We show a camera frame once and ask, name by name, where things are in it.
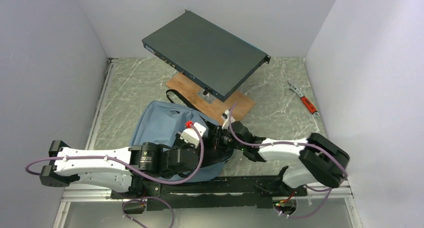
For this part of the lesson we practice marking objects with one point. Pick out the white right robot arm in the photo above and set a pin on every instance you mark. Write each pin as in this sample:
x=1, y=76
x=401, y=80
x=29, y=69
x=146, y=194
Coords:
x=308, y=160

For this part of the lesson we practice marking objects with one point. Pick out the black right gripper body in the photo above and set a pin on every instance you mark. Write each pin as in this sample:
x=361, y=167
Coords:
x=223, y=140

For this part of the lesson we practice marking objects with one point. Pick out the brown wooden board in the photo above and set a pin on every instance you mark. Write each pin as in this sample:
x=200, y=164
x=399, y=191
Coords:
x=188, y=89

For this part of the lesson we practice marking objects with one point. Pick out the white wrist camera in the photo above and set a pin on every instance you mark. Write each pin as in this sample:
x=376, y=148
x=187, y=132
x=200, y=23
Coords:
x=227, y=118
x=193, y=133

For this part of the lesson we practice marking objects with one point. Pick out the dark teal rack server unit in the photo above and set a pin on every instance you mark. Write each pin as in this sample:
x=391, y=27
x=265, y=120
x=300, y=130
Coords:
x=216, y=60

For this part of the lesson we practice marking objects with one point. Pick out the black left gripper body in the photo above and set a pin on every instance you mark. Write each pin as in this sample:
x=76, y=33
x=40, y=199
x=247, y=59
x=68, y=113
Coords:
x=180, y=143

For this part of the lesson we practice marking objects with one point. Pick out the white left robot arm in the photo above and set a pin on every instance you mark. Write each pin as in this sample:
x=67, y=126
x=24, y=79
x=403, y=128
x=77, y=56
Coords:
x=124, y=170

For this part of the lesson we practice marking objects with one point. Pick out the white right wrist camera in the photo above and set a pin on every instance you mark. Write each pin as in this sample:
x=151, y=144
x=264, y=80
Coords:
x=227, y=118

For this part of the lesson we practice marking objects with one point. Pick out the red handled adjustable wrench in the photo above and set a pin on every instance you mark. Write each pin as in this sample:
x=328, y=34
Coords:
x=306, y=102

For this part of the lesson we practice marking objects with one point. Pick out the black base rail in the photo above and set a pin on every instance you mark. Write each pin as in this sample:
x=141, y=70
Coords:
x=221, y=192

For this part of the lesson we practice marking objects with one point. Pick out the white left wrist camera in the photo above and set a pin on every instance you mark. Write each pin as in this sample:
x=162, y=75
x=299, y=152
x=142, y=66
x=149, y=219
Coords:
x=193, y=133

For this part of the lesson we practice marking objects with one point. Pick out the metal stand bracket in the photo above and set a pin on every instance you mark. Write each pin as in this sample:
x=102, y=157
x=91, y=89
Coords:
x=206, y=96

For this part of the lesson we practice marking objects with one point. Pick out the blue student backpack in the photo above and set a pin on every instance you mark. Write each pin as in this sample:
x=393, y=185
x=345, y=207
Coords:
x=161, y=121

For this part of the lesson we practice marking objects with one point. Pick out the aluminium frame rail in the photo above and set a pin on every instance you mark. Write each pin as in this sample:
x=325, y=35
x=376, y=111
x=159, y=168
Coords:
x=84, y=192

